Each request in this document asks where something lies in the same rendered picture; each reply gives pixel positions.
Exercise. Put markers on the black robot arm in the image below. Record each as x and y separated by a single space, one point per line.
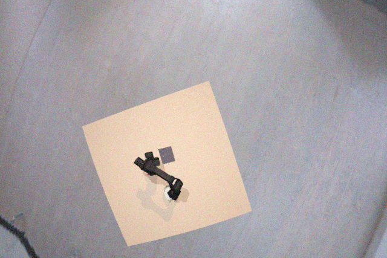
150 166

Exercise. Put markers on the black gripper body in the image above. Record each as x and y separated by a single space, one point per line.
148 156

